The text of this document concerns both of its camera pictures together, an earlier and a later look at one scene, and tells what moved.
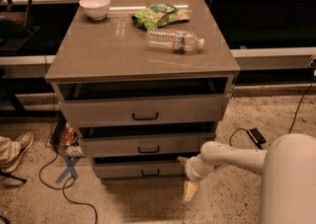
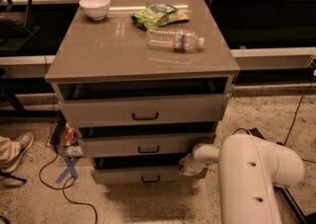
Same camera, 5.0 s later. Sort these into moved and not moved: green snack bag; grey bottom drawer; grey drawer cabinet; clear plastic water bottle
Moved: grey bottom drawer
Not moved: green snack bag; clear plastic water bottle; grey drawer cabinet
